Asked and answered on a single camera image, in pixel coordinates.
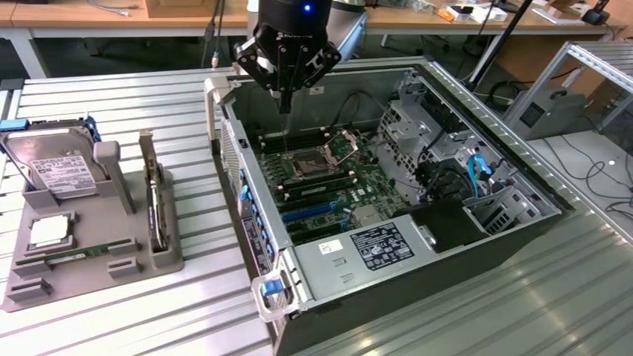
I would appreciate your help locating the black desk device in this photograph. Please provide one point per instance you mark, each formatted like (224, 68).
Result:
(593, 16)

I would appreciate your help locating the blue plastic disk caddy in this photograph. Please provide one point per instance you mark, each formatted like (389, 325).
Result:
(91, 130)

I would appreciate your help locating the graphics card with metal bracket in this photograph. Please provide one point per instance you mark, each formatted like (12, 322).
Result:
(157, 207)

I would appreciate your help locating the silver power supply unit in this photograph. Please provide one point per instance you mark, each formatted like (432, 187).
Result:
(345, 267)

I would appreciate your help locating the metal CPU socket cover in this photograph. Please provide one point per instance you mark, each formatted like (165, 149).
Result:
(345, 142)

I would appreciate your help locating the black slanted pole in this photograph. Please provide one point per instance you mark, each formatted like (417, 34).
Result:
(500, 41)

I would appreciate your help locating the wooden desk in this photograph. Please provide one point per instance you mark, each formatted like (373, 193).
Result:
(405, 23)

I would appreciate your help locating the CPU socket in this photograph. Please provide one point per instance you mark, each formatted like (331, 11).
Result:
(312, 165)

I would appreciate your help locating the green loose RAM stick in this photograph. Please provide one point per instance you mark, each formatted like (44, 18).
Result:
(73, 253)

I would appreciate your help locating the blue expansion slot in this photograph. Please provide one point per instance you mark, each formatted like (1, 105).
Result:
(307, 212)

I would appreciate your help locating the silver chipset heatsink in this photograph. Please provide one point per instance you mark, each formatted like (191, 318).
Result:
(367, 215)

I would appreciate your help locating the white small box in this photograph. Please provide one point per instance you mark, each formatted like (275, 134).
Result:
(489, 14)

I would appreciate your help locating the silver disk bay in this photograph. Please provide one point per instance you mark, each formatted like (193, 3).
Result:
(504, 215)

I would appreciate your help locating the aluminium profile frame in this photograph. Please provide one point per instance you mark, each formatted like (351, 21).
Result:
(593, 55)

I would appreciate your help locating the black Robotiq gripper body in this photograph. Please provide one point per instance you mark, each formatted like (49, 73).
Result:
(292, 22)

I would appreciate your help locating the grey plastic parts rack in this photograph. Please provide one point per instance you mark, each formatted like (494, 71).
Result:
(99, 237)

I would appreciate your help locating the black open PC case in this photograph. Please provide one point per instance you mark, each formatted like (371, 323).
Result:
(345, 315)

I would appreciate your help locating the blue case latch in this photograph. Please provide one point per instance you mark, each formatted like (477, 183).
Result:
(271, 288)

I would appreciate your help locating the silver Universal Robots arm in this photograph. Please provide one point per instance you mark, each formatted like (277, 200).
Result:
(353, 33)

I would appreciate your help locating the grey box with vent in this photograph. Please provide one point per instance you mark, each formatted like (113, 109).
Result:
(553, 115)

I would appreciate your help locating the brown cardboard box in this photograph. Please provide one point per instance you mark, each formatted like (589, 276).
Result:
(177, 8)

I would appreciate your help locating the green motherboard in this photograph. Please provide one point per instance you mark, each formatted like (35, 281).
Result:
(376, 178)

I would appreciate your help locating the silver metal drive cage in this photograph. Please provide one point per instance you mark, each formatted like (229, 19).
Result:
(411, 130)

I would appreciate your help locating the silver hard disk drive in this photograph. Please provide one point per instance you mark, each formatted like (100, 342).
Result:
(55, 163)

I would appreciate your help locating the silver CPU chip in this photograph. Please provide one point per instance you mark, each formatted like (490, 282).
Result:
(48, 230)

